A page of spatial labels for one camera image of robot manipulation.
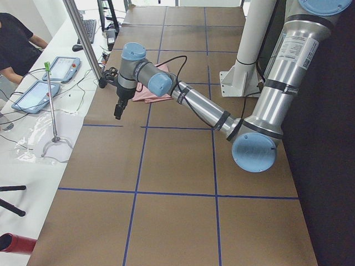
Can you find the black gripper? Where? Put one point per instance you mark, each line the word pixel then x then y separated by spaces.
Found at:
pixel 123 95

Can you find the pink t-shirt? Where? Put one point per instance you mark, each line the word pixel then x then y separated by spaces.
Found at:
pixel 147 95

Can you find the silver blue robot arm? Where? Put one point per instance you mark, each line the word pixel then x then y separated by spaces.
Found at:
pixel 254 138

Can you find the upper blue teach pendant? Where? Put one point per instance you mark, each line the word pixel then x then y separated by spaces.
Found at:
pixel 62 69

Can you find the blue teach pendant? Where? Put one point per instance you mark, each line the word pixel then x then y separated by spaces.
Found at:
pixel 62 69
pixel 36 98

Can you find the black computer mouse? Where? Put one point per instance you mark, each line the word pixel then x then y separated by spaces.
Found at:
pixel 77 47

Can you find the black power box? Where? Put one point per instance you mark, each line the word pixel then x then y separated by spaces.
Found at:
pixel 110 38

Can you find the lower blue teach pendant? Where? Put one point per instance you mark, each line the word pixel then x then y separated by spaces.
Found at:
pixel 36 98

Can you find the black keyboard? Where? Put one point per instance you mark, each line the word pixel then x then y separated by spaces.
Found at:
pixel 90 28

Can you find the person in black shirt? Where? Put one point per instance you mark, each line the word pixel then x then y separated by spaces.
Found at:
pixel 20 48

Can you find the black tripod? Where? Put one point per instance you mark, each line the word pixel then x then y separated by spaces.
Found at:
pixel 10 202

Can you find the red cylinder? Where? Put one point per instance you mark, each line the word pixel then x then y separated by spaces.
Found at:
pixel 12 243

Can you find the aluminium frame post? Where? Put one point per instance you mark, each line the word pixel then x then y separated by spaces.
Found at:
pixel 84 40

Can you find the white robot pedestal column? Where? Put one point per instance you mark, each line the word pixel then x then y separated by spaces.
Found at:
pixel 242 79

